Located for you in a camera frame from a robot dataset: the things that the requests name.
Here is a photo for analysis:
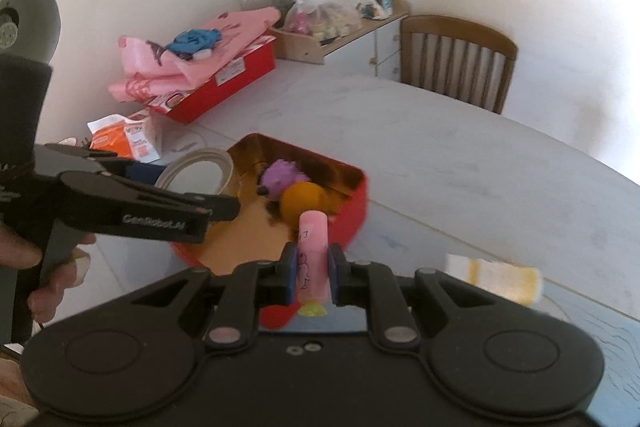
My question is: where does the pink cylindrical tube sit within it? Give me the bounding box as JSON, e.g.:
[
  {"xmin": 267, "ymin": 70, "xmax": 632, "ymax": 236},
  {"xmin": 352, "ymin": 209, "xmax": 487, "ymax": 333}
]
[{"xmin": 296, "ymin": 210, "xmax": 330, "ymax": 317}]

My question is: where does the small wooden crate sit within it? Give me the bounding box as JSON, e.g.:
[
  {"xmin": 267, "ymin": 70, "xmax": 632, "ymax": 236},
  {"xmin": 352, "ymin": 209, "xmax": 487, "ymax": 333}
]
[{"xmin": 269, "ymin": 27, "xmax": 324, "ymax": 65}]

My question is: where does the red heart-shaped tin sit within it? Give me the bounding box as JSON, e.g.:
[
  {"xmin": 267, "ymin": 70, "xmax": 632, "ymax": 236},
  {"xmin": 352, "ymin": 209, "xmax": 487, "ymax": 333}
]
[{"xmin": 169, "ymin": 132, "xmax": 370, "ymax": 273}]

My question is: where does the purple spiky ball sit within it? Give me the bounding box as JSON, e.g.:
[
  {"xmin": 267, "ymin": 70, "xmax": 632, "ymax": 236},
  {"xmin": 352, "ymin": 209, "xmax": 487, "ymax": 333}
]
[{"xmin": 256, "ymin": 159, "xmax": 309, "ymax": 200}]

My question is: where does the person's left hand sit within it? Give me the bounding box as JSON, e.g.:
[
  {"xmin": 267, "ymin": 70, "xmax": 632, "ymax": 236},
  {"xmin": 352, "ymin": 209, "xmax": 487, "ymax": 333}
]
[{"xmin": 1, "ymin": 225, "xmax": 91, "ymax": 324}]

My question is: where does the white yellow tube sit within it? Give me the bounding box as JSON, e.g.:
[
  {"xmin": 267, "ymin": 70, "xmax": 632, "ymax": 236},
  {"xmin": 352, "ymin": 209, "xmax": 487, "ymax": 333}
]
[{"xmin": 445, "ymin": 254, "xmax": 544, "ymax": 307}]

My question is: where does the pink folded cloth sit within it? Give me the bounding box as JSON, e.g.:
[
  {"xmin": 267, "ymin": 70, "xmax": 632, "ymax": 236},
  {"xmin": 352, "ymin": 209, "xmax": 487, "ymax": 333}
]
[{"xmin": 108, "ymin": 6, "xmax": 280, "ymax": 103}]

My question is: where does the white tape roll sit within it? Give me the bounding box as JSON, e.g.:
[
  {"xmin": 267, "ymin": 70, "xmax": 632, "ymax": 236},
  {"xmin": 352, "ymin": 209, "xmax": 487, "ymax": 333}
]
[{"xmin": 155, "ymin": 147, "xmax": 239, "ymax": 195}]

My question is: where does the blue fabric flower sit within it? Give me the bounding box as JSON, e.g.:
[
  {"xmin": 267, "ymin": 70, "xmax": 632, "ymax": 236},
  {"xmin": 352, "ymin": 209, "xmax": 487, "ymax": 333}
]
[{"xmin": 166, "ymin": 28, "xmax": 221, "ymax": 60}]

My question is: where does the brown wooden chair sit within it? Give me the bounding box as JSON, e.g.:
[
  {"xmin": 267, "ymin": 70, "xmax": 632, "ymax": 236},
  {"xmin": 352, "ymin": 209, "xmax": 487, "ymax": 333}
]
[{"xmin": 400, "ymin": 15, "xmax": 518, "ymax": 115}]

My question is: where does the red cardboard box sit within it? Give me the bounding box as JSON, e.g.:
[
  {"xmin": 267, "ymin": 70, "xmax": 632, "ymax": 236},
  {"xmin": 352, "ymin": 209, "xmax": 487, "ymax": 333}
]
[{"xmin": 146, "ymin": 35, "xmax": 276, "ymax": 124}]

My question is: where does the orange ball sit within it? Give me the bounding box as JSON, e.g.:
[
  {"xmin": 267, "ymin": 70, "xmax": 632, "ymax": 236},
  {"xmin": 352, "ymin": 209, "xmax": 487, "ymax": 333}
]
[{"xmin": 280, "ymin": 182, "xmax": 332, "ymax": 228}]

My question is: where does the white sideboard cabinet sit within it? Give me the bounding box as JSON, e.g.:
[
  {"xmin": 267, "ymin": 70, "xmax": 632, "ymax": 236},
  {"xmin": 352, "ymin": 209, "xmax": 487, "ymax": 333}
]
[{"xmin": 322, "ymin": 0, "xmax": 409, "ymax": 81}]

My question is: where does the orange white wipes packet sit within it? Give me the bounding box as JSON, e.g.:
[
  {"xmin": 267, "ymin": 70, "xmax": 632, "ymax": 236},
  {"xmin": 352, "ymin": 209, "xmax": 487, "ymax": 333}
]
[{"xmin": 87, "ymin": 109, "xmax": 162, "ymax": 164}]

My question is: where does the plastic bag of items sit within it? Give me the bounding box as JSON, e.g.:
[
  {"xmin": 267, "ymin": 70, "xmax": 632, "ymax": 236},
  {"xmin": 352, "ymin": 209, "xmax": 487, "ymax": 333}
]
[{"xmin": 283, "ymin": 0, "xmax": 361, "ymax": 43}]

